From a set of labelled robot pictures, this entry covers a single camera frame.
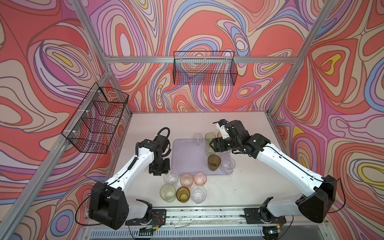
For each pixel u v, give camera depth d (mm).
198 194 803
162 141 654
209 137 960
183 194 800
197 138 1015
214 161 882
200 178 835
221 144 662
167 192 803
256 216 734
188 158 938
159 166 678
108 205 397
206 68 960
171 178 855
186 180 843
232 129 570
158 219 721
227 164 901
